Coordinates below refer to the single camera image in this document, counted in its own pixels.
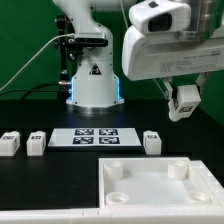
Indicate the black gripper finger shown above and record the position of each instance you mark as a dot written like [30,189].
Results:
[202,80]
[169,88]

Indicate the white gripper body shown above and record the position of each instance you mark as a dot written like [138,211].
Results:
[163,55]

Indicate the white square tabletop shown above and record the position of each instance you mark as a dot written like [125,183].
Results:
[157,182]

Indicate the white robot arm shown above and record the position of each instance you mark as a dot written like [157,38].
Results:
[95,87]

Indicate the white fiducial marker sheet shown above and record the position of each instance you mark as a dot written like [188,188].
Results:
[74,137]

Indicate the white L-shaped obstacle fence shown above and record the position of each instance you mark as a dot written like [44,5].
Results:
[117,215]

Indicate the black camera stand pole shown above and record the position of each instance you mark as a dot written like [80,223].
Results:
[64,26]

